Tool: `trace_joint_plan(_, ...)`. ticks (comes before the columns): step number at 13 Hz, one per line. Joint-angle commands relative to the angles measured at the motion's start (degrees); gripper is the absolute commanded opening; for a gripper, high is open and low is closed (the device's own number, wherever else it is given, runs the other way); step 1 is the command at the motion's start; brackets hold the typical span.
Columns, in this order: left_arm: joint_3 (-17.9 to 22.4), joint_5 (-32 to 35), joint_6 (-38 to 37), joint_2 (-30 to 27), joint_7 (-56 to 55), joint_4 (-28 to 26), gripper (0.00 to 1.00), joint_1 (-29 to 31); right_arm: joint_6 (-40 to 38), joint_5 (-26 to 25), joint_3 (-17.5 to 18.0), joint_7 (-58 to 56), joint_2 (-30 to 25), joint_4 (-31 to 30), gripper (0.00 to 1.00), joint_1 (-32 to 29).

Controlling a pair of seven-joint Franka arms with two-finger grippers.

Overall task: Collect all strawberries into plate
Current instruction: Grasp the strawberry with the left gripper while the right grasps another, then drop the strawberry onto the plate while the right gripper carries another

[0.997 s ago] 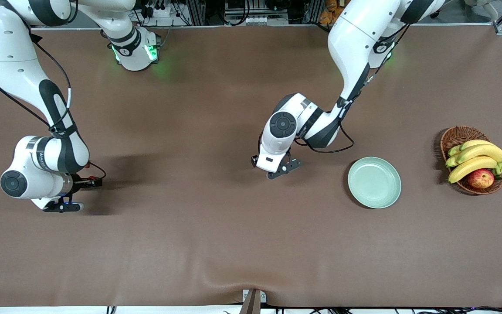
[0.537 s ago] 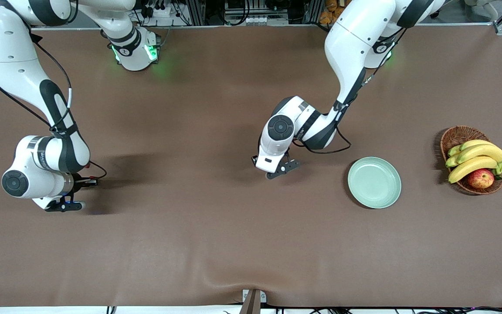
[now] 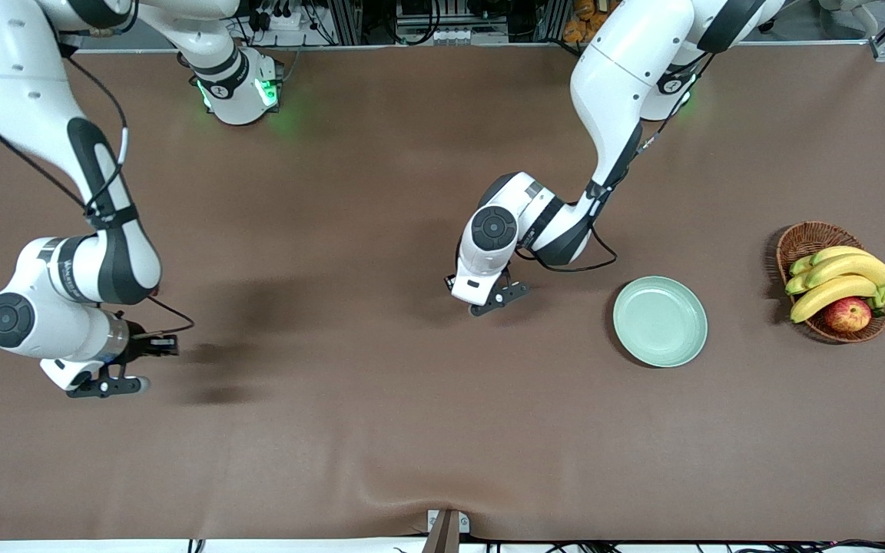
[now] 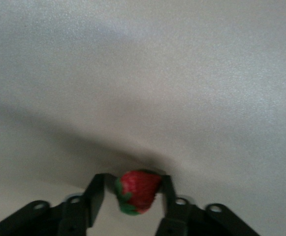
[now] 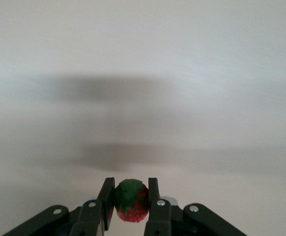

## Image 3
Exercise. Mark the brown table cloth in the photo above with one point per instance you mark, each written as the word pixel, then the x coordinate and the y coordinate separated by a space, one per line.
pixel 412 422

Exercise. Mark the bag of orange buns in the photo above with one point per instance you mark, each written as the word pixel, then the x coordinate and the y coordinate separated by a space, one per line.
pixel 585 23

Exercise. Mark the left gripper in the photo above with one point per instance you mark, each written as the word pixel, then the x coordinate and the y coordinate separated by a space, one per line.
pixel 449 281

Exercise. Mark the long white power strip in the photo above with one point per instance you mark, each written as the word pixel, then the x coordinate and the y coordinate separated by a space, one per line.
pixel 465 37

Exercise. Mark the metal bracket with brown bar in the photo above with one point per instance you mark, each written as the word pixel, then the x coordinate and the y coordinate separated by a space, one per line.
pixel 448 530

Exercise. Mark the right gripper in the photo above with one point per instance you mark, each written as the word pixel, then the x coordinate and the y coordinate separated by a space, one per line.
pixel 137 343

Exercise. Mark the white power strip with plugs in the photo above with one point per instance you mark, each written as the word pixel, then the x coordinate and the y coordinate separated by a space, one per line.
pixel 277 19

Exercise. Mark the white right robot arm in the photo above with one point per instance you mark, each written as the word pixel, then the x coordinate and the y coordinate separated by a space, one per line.
pixel 12 77

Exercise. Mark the light green plate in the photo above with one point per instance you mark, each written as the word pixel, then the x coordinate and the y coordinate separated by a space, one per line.
pixel 660 321

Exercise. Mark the yellow green banana bunch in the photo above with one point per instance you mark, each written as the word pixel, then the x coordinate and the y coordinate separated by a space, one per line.
pixel 846 269

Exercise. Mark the red apple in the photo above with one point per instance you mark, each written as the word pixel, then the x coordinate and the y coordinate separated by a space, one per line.
pixel 847 315

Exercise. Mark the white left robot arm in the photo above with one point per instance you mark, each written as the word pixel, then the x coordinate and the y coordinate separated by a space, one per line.
pixel 619 77

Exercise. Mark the brown wicker basket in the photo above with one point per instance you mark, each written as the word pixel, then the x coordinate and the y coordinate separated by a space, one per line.
pixel 803 242

